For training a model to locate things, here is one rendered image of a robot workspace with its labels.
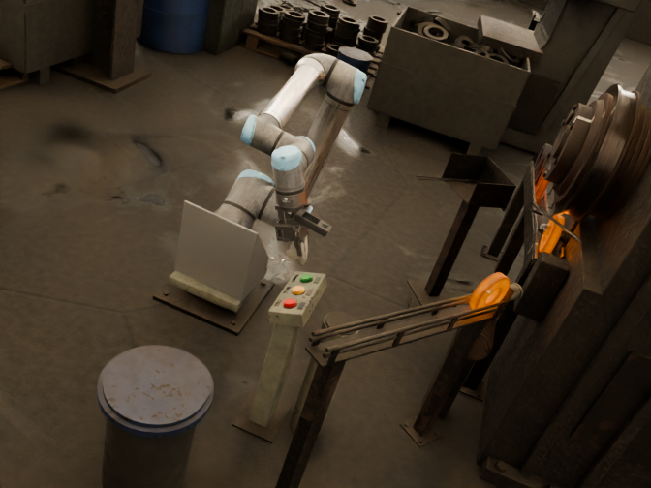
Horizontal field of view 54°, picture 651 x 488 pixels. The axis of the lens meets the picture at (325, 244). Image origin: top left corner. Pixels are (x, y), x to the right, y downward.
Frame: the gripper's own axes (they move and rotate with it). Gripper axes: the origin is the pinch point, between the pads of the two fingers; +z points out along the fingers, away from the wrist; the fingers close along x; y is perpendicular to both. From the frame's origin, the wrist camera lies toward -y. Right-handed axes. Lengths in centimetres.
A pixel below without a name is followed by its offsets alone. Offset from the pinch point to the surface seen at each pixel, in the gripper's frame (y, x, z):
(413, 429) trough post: -30, -16, 81
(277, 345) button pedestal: 7.8, 12.1, 25.4
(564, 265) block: -80, -35, 14
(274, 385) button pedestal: 11.2, 11.9, 43.2
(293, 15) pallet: 136, -367, -23
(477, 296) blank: -53, -10, 14
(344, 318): -12.0, 0.8, 19.9
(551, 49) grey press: -74, -347, 6
